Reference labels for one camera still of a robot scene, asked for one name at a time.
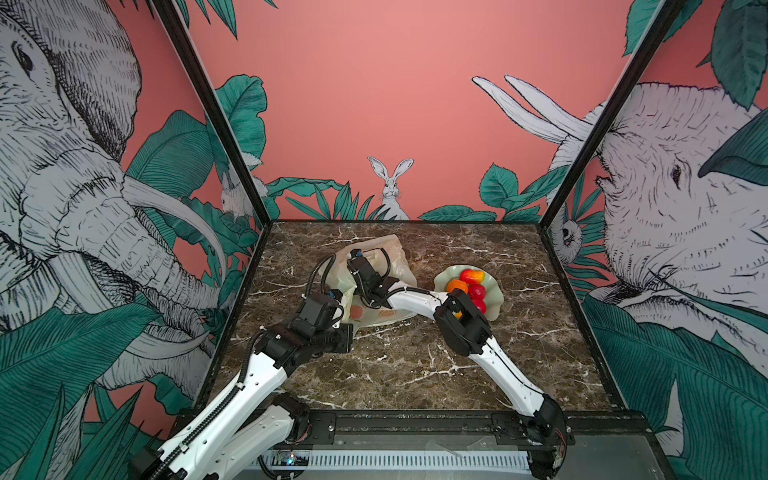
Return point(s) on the black frame post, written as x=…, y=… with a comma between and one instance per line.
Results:
x=172, y=21
x=653, y=36

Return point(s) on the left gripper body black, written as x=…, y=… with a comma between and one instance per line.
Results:
x=337, y=340

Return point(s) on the orange fruit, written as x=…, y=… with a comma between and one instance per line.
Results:
x=457, y=284

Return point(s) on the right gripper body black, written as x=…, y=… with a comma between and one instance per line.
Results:
x=363, y=291

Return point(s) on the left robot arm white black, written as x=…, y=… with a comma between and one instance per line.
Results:
x=218, y=443

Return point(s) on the red yellow peach fruit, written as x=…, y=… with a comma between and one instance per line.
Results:
x=472, y=276

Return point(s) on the black frame post left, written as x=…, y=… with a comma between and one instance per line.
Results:
x=172, y=21

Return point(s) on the black front mounting rail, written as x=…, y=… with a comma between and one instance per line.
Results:
x=326, y=427

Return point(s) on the white slotted cable duct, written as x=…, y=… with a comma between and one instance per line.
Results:
x=515, y=462

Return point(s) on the translucent plastic fruit bag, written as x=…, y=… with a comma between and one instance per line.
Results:
x=387, y=256

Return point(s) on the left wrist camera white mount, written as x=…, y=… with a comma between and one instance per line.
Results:
x=343, y=303

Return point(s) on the black frame post right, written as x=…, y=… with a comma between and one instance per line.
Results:
x=653, y=36

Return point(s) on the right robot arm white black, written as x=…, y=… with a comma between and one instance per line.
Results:
x=467, y=332

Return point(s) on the light green scalloped bowl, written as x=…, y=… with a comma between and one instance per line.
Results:
x=494, y=297

